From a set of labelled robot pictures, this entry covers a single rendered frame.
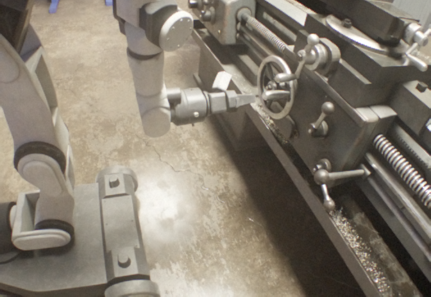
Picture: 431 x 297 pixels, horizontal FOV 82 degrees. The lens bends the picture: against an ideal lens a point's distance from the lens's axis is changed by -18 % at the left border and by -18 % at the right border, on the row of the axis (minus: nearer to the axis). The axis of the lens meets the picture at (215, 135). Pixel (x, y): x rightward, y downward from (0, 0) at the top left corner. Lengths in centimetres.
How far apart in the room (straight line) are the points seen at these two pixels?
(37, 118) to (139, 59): 30
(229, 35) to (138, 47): 99
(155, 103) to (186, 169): 95
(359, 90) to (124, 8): 56
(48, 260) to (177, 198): 67
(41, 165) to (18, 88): 21
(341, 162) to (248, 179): 79
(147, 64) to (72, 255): 81
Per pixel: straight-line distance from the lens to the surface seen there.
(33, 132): 75
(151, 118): 65
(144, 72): 57
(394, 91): 86
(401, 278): 105
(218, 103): 72
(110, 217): 118
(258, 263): 132
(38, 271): 118
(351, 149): 82
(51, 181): 81
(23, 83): 64
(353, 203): 111
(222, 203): 144
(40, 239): 107
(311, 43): 75
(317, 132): 85
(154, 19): 47
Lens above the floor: 118
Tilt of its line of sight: 42 degrees down
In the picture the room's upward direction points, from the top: 8 degrees clockwise
